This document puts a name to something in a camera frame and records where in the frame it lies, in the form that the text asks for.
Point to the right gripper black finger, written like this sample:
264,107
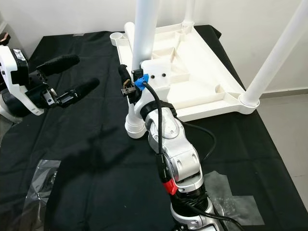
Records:
125,77

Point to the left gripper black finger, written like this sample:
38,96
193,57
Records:
82,91
60,64

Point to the white plastic table leg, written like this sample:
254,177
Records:
129,41
274,57
189,12
144,38

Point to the white plastic table top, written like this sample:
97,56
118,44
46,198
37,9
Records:
211,91

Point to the tan rubber band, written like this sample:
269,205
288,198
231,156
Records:
127,84

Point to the black tablecloth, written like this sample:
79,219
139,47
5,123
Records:
101,168

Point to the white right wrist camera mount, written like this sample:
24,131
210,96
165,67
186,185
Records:
159,74

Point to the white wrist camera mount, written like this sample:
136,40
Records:
159,74
12,67

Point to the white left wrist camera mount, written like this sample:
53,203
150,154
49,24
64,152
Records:
12,67

